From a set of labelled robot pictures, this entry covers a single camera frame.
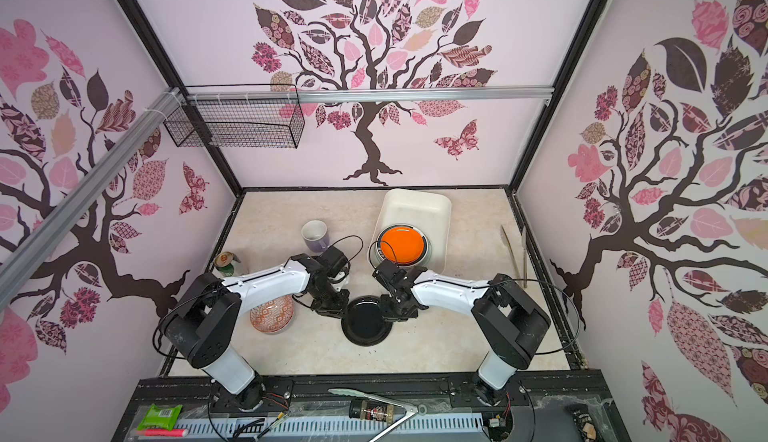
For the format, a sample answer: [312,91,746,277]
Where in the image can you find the black plate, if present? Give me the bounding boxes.
[341,295,393,347]

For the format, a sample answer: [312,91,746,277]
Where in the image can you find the red patterned bowl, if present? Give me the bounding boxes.
[249,295,295,335]

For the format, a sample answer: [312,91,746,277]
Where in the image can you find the white plastic bin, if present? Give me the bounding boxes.
[371,188,452,272]

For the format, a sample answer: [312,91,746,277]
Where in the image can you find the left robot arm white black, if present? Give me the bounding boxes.
[158,248,351,408]

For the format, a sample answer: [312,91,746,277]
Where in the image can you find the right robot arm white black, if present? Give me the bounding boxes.
[373,260,551,398]

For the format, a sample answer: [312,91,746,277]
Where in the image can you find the purple grey mug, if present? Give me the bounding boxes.
[301,219,330,253]

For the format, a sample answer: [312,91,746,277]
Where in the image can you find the light green plastic tongs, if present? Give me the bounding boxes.
[327,387,425,442]

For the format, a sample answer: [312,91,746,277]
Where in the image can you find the small brown bottle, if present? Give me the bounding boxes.
[348,398,395,424]

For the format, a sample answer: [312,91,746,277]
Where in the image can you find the wooden tongs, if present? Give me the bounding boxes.
[501,224,528,288]

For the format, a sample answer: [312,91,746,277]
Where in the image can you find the green snack packet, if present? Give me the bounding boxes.
[137,404,183,430]

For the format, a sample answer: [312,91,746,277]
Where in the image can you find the pink marker pen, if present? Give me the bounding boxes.
[136,428,188,438]

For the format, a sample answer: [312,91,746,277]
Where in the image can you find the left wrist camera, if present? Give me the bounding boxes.
[316,246,350,280]

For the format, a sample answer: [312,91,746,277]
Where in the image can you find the black wire basket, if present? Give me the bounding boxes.
[164,82,305,149]

